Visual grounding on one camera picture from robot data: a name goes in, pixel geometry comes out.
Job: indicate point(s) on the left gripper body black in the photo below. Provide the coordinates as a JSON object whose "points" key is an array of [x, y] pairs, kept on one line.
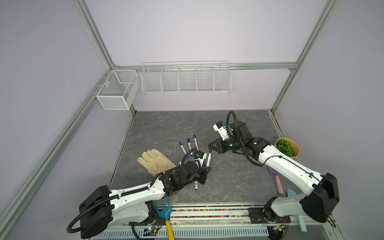
{"points": [[203, 173]]}

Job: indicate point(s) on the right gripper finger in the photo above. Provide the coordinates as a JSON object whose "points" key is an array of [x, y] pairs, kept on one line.
{"points": [[214, 143], [215, 149]]}

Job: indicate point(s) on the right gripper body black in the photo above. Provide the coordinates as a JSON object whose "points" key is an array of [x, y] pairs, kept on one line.
{"points": [[229, 145]]}

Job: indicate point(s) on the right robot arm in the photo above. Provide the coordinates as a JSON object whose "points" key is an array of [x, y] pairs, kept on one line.
{"points": [[320, 193]]}

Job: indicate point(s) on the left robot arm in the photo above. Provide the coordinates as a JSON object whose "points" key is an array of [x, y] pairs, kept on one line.
{"points": [[104, 208]]}

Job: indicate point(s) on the beige cloth glove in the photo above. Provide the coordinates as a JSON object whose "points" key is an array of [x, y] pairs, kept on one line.
{"points": [[155, 162]]}

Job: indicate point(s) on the potted green plant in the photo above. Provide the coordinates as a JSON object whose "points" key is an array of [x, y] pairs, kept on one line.
{"points": [[288, 147]]}

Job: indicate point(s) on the light blue garden trowel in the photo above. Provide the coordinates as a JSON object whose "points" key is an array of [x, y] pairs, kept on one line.
{"points": [[298, 210]]}

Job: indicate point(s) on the white mesh cube basket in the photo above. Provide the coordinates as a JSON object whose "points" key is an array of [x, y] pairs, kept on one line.
{"points": [[118, 90]]}

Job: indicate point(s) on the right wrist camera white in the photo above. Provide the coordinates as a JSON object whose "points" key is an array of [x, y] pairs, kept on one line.
{"points": [[220, 127]]}

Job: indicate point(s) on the blue garden rake yellow handle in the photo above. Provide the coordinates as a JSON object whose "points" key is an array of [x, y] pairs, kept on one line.
{"points": [[165, 213]]}

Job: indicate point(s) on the white wire wall shelf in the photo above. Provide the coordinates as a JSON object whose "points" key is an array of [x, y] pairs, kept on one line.
{"points": [[186, 77]]}

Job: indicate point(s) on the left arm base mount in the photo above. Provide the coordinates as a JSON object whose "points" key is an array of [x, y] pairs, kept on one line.
{"points": [[152, 220]]}

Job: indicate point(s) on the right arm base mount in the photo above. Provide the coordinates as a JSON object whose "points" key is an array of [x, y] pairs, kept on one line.
{"points": [[258, 215]]}

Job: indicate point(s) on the purple trowel pink handle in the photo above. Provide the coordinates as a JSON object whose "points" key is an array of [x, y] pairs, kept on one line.
{"points": [[278, 181]]}

